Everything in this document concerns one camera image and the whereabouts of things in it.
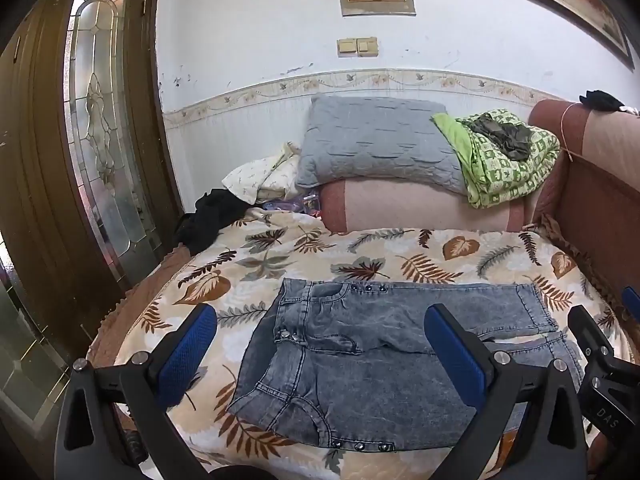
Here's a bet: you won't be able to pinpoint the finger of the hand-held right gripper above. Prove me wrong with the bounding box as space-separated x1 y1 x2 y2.
567 305 613 368
622 287 640 326

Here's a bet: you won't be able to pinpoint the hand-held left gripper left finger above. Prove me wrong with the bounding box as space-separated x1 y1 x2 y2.
54 303 219 480

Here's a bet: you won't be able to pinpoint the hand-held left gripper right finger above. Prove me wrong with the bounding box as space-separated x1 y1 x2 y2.
423 304 588 480

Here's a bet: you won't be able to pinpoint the grey-blue denim pants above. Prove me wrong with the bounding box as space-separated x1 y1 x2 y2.
227 278 583 453

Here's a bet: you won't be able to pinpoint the brown pink sofa backrest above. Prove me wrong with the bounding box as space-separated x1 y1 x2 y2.
527 99 640 321

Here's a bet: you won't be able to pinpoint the leaf print blanket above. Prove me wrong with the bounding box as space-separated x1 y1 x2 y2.
87 207 631 480

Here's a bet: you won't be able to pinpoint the large black garment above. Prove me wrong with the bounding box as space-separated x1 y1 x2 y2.
174 188 246 256

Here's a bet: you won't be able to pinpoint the pink sofa bolster cushion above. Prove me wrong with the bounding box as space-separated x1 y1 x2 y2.
320 177 538 235

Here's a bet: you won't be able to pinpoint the wooden door with clear glass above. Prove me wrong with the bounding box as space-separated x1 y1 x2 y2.
0 250 93 426

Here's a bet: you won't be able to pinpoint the green patterned quilt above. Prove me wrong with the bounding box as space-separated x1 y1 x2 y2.
431 109 561 210

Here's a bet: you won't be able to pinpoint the purple plastic item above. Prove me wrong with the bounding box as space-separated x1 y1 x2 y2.
260 192 321 217

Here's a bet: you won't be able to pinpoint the white floral pillow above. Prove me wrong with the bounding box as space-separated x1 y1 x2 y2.
221 142 301 206

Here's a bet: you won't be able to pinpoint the small black cloth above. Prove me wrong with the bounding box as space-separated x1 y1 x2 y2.
580 90 626 112

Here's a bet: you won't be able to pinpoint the dark olive cloth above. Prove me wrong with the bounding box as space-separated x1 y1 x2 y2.
472 114 533 162

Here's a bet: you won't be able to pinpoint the grey quilted pillow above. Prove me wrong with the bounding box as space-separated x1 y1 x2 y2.
295 94 468 196

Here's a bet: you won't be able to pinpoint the wooden door with arched glass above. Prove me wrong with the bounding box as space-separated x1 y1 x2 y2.
0 0 183 341

